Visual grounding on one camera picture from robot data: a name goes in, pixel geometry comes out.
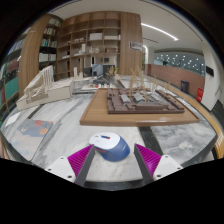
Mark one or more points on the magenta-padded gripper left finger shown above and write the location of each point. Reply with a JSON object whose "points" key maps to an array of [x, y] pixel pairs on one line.
{"points": [[60, 168]]}

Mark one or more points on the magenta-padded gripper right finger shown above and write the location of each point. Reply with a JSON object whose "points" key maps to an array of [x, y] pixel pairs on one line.
{"points": [[166, 166]]}

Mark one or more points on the white and blue computer mouse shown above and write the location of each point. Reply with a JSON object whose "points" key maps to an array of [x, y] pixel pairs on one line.
{"points": [[111, 146]]}

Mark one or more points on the blue printed mouse pad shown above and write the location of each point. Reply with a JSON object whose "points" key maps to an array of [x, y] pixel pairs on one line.
{"points": [[31, 136]]}

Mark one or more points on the brown architectural model, wooden base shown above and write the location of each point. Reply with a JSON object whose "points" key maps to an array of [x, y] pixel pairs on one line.
{"points": [[140, 111]]}

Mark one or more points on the white paper sheet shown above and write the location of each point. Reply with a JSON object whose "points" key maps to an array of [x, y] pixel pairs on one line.
{"points": [[12, 119]]}

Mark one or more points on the white architectural model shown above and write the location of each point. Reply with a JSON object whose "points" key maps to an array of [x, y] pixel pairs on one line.
{"points": [[46, 91]]}

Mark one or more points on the red standing sign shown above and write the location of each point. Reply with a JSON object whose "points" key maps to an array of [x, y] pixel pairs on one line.
{"points": [[199, 94]]}

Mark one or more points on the black bin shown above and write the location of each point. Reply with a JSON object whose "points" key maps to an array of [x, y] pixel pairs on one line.
{"points": [[184, 86]]}

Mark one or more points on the wooden bookshelf with books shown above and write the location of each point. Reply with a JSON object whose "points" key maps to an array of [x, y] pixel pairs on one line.
{"points": [[36, 53]]}

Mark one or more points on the large wooden shelf unit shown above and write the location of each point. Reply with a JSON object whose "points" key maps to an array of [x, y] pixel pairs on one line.
{"points": [[100, 40]]}

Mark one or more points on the long ceiling light strip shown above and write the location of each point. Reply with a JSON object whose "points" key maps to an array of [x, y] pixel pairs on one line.
{"points": [[160, 31]]}

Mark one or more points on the black wall screen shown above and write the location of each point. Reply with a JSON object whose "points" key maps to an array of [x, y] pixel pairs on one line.
{"points": [[209, 71]]}

